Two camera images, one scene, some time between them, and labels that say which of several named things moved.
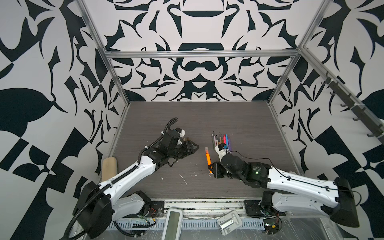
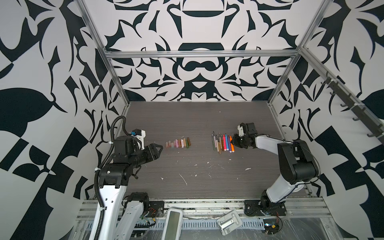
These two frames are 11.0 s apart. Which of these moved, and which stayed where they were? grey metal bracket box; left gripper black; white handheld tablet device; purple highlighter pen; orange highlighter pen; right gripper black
Moved: orange highlighter pen; left gripper black; right gripper black
Stayed: grey metal bracket box; white handheld tablet device; purple highlighter pen
